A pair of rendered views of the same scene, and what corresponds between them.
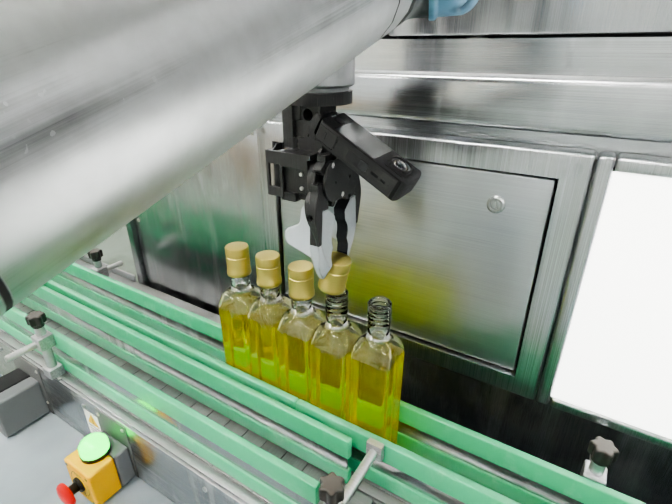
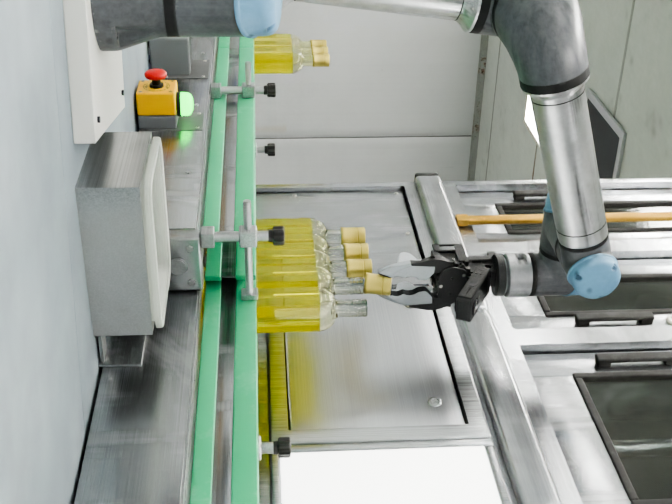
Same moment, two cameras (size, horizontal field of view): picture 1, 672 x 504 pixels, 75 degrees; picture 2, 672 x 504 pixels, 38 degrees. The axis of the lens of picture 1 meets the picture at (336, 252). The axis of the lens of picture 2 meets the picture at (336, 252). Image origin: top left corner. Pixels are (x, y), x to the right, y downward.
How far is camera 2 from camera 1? 1.30 m
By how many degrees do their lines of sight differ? 40
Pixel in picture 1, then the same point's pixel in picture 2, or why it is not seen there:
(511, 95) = (511, 399)
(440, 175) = (442, 373)
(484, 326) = (325, 410)
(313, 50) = (572, 187)
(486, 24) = (544, 398)
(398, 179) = (471, 298)
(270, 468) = not seen: hidden behind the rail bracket
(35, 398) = (174, 68)
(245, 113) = (562, 161)
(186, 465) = (201, 164)
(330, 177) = (457, 272)
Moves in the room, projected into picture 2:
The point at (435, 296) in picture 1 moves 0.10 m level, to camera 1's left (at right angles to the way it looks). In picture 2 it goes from (337, 381) to (334, 325)
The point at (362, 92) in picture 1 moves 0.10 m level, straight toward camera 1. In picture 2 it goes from (484, 332) to (494, 306)
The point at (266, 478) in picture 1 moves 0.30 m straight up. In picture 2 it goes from (227, 211) to (413, 208)
